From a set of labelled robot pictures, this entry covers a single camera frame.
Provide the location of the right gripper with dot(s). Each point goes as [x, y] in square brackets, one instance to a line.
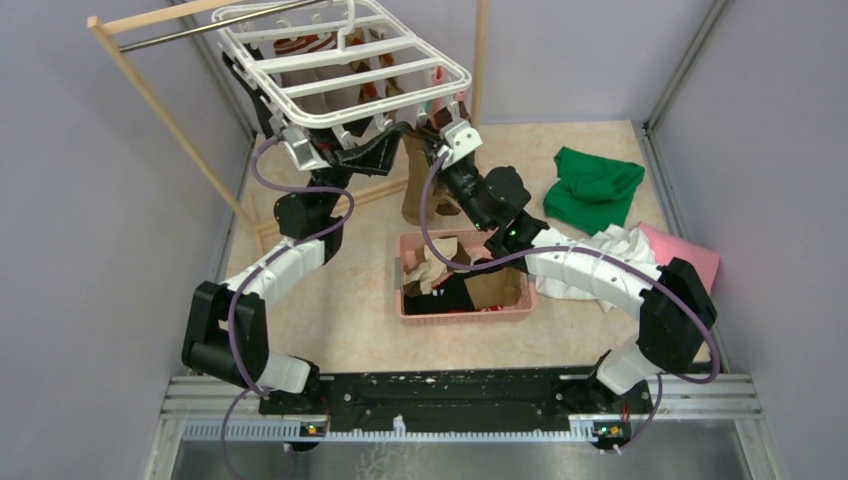
[445, 172]

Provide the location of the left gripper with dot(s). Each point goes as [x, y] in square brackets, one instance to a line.
[375, 156]

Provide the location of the plain tan brown sock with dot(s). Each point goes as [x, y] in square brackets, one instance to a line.
[418, 168]

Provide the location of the white plastic clip hanger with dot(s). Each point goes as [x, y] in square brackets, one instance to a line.
[342, 98]

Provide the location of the brown striped sock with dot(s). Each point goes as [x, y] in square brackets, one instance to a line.
[444, 117]

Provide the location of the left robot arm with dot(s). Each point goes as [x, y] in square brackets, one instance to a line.
[226, 335]

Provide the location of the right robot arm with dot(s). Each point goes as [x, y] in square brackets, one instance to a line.
[670, 302]

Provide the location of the pile of socks in basket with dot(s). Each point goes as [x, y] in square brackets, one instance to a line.
[464, 285]

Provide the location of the pink plastic basket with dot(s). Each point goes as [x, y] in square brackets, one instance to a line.
[464, 316]

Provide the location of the black hanging sock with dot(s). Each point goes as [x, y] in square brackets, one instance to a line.
[256, 95]

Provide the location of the green shirt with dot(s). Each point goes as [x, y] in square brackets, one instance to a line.
[591, 192]

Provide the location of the white cloth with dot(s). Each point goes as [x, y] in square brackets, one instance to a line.
[612, 267]

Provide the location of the pink cloth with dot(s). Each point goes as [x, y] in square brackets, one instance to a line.
[666, 246]

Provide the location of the wooden clothes rack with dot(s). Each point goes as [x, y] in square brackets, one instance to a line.
[358, 38]

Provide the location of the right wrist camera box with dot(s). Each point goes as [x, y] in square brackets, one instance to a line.
[459, 139]

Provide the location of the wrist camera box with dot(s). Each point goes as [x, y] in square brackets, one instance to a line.
[459, 139]
[297, 144]

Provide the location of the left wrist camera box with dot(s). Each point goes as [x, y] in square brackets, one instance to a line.
[297, 144]

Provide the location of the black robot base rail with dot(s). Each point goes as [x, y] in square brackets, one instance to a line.
[504, 405]

